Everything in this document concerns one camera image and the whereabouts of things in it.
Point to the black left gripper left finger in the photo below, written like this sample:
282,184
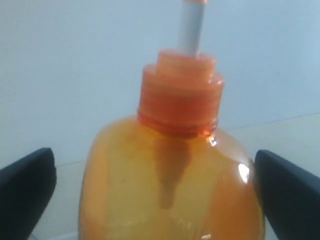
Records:
26,188

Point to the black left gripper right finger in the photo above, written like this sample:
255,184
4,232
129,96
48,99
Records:
289,196

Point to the orange pump soap bottle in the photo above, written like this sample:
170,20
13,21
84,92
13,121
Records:
169,173

